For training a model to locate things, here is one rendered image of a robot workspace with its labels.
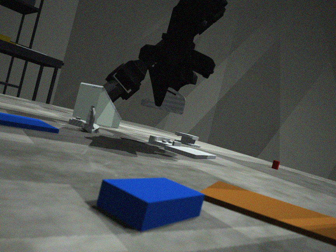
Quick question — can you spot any orange flat bar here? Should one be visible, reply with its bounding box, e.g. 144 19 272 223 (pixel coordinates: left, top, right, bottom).
200 181 336 246

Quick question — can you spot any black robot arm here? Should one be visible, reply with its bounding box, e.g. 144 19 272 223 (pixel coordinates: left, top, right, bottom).
103 0 228 103

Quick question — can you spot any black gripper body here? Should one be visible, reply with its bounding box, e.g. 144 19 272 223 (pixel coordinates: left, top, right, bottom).
138 28 198 85

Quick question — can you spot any small red block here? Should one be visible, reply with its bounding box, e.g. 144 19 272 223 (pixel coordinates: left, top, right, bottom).
272 160 280 169

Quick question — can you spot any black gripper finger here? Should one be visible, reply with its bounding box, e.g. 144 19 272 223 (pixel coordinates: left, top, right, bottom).
147 66 179 107
167 78 190 95

